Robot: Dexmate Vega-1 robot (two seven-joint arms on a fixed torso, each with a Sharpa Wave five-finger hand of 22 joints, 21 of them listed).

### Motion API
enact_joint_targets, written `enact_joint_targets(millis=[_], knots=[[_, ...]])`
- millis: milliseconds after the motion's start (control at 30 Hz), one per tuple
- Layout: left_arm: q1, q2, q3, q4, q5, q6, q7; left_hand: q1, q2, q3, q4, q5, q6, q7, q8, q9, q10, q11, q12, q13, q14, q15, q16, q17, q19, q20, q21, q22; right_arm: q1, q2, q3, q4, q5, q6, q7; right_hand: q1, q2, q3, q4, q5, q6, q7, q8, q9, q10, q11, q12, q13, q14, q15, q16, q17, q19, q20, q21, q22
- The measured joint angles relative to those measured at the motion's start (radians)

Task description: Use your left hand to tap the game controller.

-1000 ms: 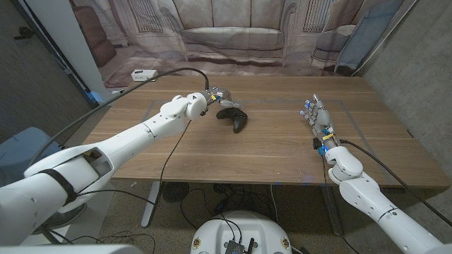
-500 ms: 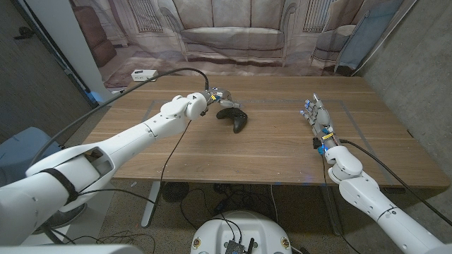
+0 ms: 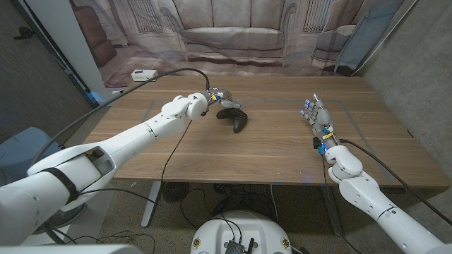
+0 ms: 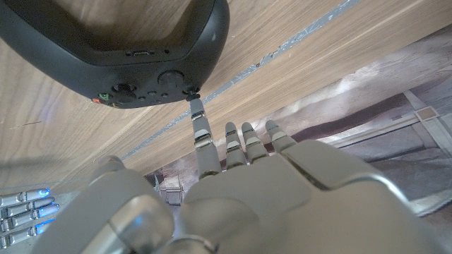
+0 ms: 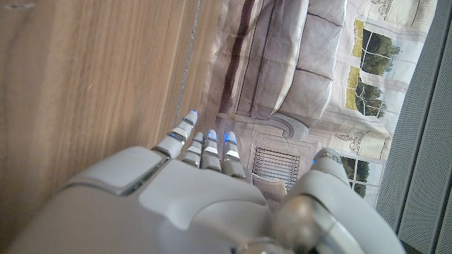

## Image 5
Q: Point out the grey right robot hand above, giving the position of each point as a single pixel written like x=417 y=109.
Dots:
x=194 y=204

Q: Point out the printed sofa room backdrop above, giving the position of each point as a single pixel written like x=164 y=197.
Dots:
x=300 y=70

